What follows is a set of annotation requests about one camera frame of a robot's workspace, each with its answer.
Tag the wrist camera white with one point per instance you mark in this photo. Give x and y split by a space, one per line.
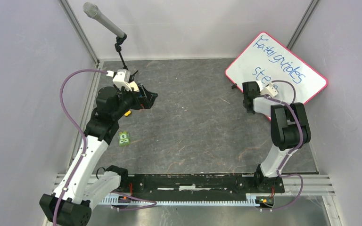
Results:
269 90
122 80

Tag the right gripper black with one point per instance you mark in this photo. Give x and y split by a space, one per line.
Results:
253 112

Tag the white slotted cable duct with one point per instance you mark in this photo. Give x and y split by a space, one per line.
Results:
116 200

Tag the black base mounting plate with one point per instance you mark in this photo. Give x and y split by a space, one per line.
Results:
198 187

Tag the grey microphone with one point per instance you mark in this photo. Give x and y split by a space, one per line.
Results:
93 12

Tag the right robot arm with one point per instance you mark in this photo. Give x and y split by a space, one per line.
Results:
289 131

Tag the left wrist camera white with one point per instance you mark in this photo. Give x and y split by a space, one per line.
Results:
122 80

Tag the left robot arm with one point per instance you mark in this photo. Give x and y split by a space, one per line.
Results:
72 201

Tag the black microphone stand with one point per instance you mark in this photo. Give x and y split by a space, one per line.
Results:
118 48

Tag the green number block toy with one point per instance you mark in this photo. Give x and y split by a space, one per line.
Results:
124 138

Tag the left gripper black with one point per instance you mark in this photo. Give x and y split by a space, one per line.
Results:
140 102

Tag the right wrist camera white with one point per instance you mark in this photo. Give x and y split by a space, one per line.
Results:
269 90

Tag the pink framed whiteboard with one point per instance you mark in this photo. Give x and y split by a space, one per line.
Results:
266 60

